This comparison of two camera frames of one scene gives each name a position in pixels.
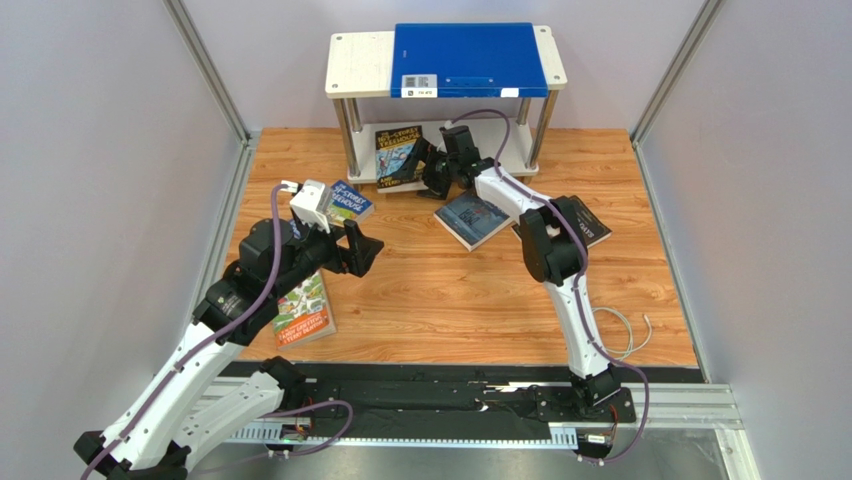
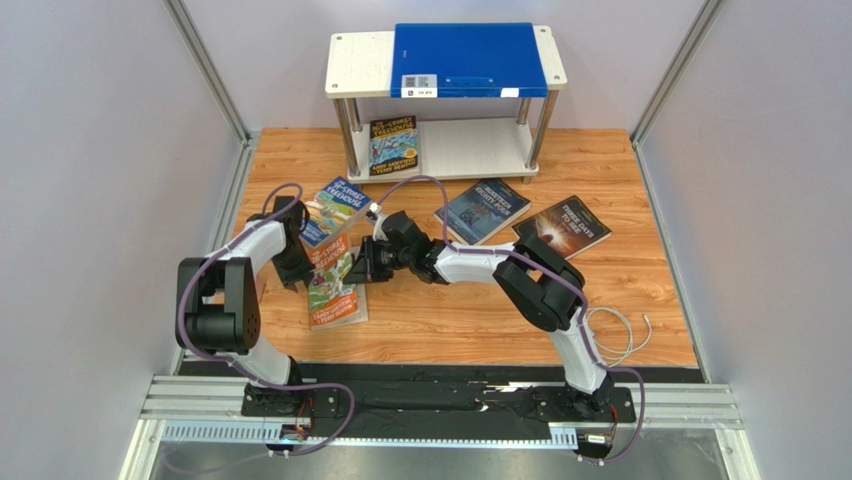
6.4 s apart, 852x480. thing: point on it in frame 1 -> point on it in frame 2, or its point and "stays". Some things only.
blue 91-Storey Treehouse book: (347, 204) stays
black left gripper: (357, 258) -> (291, 276)
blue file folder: (470, 59) stays
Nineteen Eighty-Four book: (471, 220) stays
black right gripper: (438, 172) -> (369, 263)
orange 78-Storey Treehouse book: (304, 314) -> (332, 303)
